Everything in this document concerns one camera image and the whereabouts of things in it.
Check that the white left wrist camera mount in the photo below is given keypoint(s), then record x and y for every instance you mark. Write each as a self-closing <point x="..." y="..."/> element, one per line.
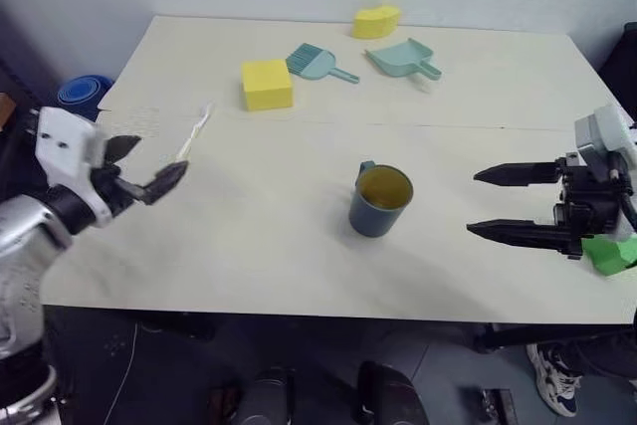
<point x="60" y="141"/>

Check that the brown cardboard box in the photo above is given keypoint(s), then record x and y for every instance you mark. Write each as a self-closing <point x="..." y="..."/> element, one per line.
<point x="6" y="112"/>

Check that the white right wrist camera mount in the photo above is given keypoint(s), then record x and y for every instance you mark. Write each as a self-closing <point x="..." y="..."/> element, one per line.
<point x="604" y="134"/>

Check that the teal hand brush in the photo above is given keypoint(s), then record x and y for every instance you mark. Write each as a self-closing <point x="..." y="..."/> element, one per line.
<point x="313" y="64"/>

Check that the dark rounded shape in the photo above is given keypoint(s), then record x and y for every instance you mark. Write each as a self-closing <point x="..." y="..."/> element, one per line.
<point x="388" y="395"/>
<point x="271" y="397"/>

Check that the black and white sneaker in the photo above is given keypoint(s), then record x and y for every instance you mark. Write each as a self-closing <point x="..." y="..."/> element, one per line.
<point x="555" y="377"/>

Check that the yellow rectangular sponge block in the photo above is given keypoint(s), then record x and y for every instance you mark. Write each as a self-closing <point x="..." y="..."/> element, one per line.
<point x="266" y="86"/>

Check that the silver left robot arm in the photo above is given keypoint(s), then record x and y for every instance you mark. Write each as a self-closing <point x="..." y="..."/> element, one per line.
<point x="25" y="246"/>

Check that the blue round container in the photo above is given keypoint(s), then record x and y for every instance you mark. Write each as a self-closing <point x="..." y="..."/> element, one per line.
<point x="82" y="96"/>

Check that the teal dustpan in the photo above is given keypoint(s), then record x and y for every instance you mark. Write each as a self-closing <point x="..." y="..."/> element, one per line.
<point x="400" y="59"/>

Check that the blue mug with yellow inside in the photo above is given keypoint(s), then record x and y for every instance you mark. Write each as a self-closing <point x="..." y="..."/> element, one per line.
<point x="380" y="201"/>

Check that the yellow curved sponge block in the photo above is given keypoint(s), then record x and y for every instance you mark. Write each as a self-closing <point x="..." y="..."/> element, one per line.
<point x="375" y="22"/>

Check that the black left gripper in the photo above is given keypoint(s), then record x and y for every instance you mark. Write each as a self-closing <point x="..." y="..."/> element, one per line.
<point x="110" y="193"/>

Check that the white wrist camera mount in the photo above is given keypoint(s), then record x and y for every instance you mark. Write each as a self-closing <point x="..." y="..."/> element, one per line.
<point x="604" y="134"/>
<point x="60" y="141"/>

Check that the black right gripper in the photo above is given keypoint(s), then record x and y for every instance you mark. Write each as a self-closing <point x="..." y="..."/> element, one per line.
<point x="594" y="201"/>

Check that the green crumpled object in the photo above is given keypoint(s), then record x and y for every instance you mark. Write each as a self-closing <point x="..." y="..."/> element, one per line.
<point x="609" y="256"/>

